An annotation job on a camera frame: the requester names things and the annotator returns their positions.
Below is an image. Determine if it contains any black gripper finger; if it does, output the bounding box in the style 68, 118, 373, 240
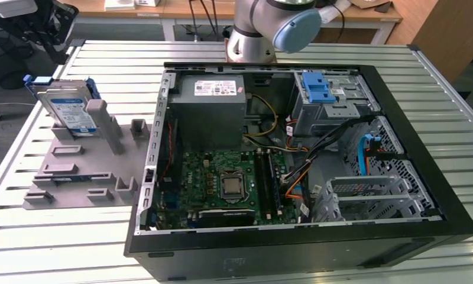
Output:
41, 0, 80, 65

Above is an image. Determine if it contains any hard disk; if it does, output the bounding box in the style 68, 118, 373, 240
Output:
23, 75, 103, 140

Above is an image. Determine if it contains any red orange power wire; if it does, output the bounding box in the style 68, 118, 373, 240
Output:
372, 137, 407, 162

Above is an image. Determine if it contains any metal disk bay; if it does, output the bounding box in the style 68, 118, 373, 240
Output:
319, 176, 435, 222

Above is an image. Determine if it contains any wooden desk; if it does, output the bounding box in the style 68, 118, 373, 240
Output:
0, 0, 404, 45

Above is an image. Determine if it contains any grey power supply unit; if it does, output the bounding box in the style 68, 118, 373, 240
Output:
168, 73, 248, 152

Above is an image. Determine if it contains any RAM stick blue label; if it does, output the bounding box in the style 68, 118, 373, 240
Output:
51, 175, 92, 182

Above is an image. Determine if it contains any grey parts rack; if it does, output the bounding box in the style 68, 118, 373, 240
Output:
23, 99, 156, 211

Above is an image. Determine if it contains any green motherboard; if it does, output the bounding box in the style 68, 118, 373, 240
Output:
157, 149, 300, 230

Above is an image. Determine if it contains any blue drive latch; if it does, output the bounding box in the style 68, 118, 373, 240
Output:
301, 72, 339, 104

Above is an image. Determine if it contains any silver CPU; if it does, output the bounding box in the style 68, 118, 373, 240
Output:
221, 176, 244, 196

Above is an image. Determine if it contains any CPU socket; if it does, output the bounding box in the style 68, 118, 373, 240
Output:
217, 169, 248, 204

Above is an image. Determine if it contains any metal drive cage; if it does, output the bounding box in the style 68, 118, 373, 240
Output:
291, 70, 381, 138

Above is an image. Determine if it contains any brown cardboard piece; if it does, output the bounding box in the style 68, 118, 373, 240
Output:
349, 0, 392, 14

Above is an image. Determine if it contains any black RAM stick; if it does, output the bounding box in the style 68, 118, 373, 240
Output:
264, 149, 285, 219

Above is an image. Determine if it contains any black graphics card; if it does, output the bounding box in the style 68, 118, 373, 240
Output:
188, 208, 257, 228

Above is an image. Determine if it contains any wooden cabinet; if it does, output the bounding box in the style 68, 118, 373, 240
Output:
385, 0, 473, 83

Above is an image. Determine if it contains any black PC case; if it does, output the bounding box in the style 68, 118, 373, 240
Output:
124, 61, 473, 282

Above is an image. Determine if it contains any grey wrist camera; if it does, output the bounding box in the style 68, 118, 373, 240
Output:
0, 0, 40, 19

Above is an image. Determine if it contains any thin red wire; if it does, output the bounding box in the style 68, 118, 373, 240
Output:
161, 118, 179, 182

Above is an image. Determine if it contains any yellow wire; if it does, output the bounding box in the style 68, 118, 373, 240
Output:
243, 93, 280, 138

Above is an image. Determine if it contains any black wire bundle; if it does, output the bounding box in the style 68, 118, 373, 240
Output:
281, 117, 376, 186

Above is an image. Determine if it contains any blue data wire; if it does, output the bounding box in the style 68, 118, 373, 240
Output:
355, 134, 380, 178

